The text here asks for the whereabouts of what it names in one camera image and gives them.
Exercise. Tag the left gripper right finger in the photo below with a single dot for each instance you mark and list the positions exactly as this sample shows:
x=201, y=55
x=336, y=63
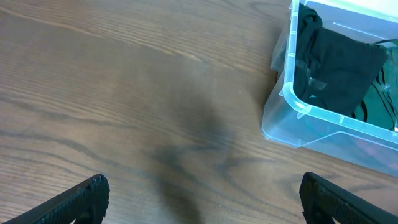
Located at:
x=324, y=202

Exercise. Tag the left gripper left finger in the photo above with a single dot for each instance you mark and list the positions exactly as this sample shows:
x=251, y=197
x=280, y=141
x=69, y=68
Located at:
x=87, y=202

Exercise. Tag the dark green garment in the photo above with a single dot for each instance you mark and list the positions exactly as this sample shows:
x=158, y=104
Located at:
x=379, y=106

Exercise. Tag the black garment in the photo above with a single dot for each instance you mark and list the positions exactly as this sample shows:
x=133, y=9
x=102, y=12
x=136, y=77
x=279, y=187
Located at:
x=332, y=71

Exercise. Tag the clear plastic storage container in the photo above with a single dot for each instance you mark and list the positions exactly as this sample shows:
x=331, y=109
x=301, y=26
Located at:
x=289, y=120

